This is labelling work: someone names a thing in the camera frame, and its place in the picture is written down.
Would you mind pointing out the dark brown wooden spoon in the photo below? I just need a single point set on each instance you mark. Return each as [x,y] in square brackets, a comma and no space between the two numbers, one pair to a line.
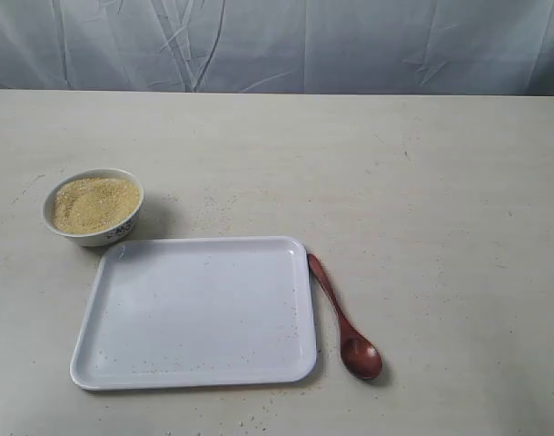
[358,354]

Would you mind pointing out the beige grain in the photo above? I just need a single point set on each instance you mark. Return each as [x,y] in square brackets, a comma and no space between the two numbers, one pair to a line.
[92,205]

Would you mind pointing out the white rectangular plastic tray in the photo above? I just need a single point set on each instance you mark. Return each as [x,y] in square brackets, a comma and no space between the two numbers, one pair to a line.
[183,313]

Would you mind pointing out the white ceramic bowl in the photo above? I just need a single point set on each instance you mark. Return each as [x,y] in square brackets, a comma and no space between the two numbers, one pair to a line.
[108,236]

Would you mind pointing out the white wrinkled backdrop curtain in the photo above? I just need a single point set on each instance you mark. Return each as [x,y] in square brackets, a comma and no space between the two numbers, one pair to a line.
[298,47]

